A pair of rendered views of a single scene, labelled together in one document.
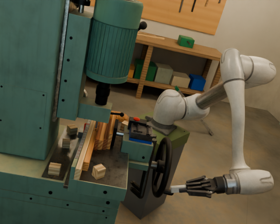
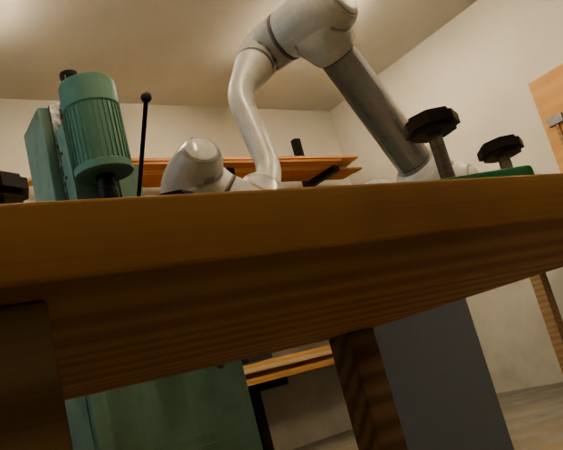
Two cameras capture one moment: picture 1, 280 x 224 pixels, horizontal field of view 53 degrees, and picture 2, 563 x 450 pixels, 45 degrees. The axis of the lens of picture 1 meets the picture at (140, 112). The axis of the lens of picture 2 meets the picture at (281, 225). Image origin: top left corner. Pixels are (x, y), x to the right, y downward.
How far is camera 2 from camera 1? 2.18 m
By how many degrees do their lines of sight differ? 70
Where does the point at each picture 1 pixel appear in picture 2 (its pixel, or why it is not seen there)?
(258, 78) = (289, 24)
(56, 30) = (44, 153)
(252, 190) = (163, 185)
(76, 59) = (68, 171)
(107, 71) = (75, 160)
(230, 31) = not seen: outside the picture
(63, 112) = not seen: hidden behind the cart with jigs
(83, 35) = (63, 143)
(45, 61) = (48, 189)
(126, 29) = (72, 105)
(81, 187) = not seen: hidden behind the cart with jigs
